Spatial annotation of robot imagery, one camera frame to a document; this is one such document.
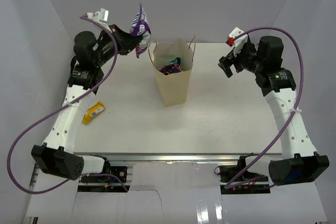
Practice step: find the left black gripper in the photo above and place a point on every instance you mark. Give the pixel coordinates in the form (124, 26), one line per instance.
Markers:
(126, 42)

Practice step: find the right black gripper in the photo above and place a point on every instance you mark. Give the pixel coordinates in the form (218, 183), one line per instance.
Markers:
(225, 63)

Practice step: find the purple pink gummy bag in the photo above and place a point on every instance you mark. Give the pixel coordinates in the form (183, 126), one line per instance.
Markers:
(140, 27)

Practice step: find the dark blue snack bag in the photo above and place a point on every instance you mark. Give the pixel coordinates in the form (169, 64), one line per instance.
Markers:
(171, 69)

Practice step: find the beige paper bag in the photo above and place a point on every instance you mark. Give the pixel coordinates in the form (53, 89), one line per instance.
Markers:
(174, 87)

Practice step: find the yellow snack pack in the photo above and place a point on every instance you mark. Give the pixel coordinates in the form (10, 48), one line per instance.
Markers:
(92, 112)

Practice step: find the teal candy bag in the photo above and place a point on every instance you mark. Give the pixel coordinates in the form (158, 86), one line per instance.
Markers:
(177, 61)

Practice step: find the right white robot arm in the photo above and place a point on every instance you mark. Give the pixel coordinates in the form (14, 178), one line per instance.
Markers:
(291, 157)

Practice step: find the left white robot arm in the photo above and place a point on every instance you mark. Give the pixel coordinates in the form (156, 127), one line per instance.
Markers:
(55, 156)

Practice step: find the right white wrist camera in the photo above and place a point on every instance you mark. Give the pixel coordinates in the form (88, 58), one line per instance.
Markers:
(236, 39)

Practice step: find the aluminium frame rail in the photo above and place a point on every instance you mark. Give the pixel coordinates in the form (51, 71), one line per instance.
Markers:
(167, 157)

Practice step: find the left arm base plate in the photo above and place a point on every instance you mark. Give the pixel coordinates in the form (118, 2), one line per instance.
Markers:
(118, 171)

